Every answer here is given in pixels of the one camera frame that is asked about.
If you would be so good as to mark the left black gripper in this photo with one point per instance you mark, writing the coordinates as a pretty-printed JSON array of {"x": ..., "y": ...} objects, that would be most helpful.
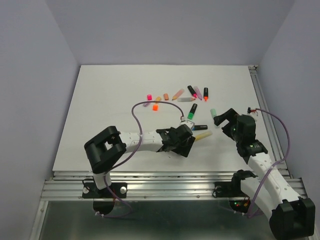
[{"x": 183, "y": 150}]

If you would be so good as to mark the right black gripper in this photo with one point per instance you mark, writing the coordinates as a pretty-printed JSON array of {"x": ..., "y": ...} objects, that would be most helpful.
[{"x": 231, "y": 115}]

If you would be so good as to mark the green black highlighter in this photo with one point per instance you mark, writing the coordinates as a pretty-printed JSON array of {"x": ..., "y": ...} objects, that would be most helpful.
[{"x": 192, "y": 111}]

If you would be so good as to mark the orange black highlighter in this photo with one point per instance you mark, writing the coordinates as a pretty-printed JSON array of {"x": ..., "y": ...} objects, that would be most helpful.
[{"x": 205, "y": 94}]

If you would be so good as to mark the clear orange-tip highlighter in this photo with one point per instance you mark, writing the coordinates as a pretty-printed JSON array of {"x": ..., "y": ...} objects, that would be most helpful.
[{"x": 186, "y": 99}]

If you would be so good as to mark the pastel lilac highlighter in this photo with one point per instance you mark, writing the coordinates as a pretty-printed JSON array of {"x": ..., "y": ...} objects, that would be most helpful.
[{"x": 198, "y": 93}]

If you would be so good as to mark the bright orange pen cap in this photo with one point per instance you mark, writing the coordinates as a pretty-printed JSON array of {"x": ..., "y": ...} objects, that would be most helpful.
[{"x": 155, "y": 107}]

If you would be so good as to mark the pink black highlighter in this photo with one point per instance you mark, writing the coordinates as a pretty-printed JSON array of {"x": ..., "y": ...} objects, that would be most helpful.
[{"x": 192, "y": 91}]

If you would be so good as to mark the pastel orange pen cap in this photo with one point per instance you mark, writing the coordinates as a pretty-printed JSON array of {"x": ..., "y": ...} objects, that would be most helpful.
[{"x": 158, "y": 99}]

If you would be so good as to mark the pastel orange highlighter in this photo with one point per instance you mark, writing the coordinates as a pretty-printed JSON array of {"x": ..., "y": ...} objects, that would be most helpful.
[{"x": 178, "y": 94}]

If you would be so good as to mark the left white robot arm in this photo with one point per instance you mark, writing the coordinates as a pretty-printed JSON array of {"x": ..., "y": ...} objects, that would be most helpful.
[{"x": 107, "y": 147}]

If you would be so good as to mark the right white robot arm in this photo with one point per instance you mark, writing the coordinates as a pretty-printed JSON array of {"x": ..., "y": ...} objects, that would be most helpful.
[{"x": 290, "y": 216}]

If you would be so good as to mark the pastel green highlighter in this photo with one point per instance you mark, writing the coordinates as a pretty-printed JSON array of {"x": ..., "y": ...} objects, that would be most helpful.
[{"x": 213, "y": 115}]

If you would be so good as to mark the pastel yellow highlighter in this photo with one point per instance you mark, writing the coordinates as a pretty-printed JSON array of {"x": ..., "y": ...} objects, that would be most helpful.
[{"x": 203, "y": 135}]

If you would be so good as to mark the blue black highlighter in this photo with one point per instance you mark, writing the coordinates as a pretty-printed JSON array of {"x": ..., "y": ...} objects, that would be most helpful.
[{"x": 200, "y": 127}]

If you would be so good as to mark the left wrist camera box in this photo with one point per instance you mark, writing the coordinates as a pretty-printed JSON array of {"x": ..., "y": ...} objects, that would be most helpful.
[{"x": 190, "y": 124}]

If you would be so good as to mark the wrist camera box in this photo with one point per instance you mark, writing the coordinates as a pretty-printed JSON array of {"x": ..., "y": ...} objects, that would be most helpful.
[
  {"x": 252, "y": 112},
  {"x": 190, "y": 124}
]

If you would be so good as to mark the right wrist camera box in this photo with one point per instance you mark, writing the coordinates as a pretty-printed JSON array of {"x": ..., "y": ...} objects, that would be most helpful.
[{"x": 252, "y": 112}]

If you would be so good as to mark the aluminium right rail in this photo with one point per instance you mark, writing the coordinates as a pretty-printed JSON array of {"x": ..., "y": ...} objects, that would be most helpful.
[{"x": 269, "y": 121}]

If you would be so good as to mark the aluminium rail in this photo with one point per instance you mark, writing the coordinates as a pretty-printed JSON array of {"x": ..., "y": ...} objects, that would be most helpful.
[
  {"x": 269, "y": 121},
  {"x": 141, "y": 186}
]

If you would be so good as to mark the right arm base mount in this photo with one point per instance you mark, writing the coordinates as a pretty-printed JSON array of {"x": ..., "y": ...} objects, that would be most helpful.
[{"x": 232, "y": 189}]

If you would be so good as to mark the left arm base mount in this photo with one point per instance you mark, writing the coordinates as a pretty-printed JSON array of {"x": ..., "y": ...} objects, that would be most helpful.
[{"x": 104, "y": 200}]

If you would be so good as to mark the aluminium front rail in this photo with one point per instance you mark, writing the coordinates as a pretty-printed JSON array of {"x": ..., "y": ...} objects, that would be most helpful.
[{"x": 141, "y": 186}]

